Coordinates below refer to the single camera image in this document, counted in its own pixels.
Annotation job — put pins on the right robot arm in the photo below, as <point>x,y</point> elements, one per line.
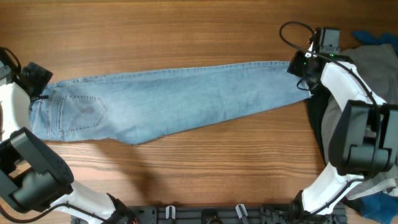
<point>362,145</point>

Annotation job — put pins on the grey garment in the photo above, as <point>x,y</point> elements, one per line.
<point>377,66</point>

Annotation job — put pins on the light blue denim jeans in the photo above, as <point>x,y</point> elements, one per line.
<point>141,106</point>

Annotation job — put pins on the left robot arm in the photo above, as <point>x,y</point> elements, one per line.
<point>33,176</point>

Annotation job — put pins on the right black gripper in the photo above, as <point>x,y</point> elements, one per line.
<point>298,66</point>

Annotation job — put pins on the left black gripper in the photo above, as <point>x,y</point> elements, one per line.
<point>38,82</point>

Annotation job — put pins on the dark blue garment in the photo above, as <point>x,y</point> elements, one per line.
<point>379,207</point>

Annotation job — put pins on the black mounting rail base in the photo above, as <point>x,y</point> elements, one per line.
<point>202,215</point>

